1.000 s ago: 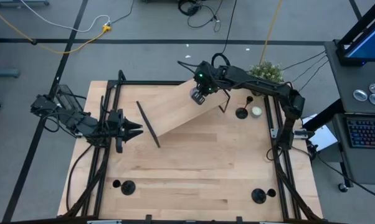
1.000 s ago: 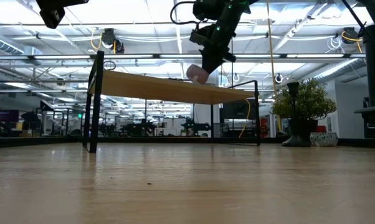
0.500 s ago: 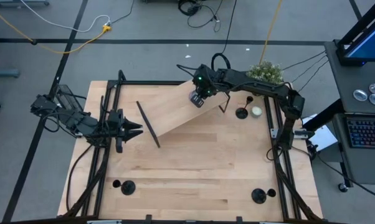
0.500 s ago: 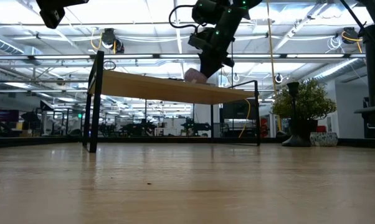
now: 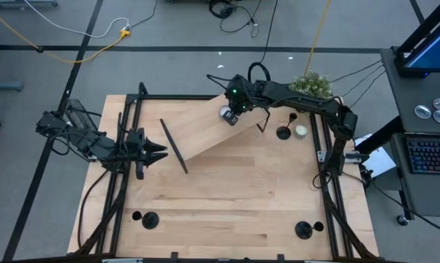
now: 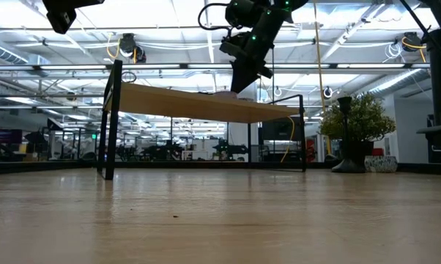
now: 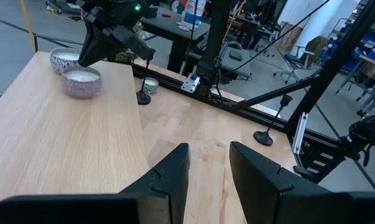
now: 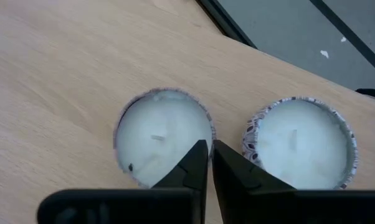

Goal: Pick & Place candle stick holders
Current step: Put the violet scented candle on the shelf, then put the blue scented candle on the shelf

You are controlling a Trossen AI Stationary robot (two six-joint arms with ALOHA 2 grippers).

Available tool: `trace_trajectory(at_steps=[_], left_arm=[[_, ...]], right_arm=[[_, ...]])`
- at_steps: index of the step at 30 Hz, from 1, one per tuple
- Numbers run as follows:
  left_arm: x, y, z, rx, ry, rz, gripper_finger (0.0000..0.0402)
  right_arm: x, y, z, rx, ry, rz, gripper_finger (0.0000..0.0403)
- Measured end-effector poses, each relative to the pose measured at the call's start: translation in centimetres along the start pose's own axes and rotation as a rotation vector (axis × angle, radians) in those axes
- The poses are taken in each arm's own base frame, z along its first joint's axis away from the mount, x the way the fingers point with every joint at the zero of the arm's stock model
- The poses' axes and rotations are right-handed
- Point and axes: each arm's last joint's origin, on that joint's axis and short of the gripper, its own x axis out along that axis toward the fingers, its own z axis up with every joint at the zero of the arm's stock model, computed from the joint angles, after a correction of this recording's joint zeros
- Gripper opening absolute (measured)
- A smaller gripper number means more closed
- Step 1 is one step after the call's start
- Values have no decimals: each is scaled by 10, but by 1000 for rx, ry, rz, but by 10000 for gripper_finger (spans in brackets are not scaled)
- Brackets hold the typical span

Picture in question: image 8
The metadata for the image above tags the pink patterned candle tin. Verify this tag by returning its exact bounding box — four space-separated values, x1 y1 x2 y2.
112 87 217 190

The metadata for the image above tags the patterned candle tin white wax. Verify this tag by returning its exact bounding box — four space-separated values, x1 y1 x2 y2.
241 96 359 190

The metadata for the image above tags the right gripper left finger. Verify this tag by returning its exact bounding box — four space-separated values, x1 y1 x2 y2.
36 139 209 224

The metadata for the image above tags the black aluminium table frame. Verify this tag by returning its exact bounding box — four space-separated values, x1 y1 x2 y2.
196 0 259 50

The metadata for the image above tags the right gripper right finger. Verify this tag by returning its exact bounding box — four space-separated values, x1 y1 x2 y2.
212 139 375 224

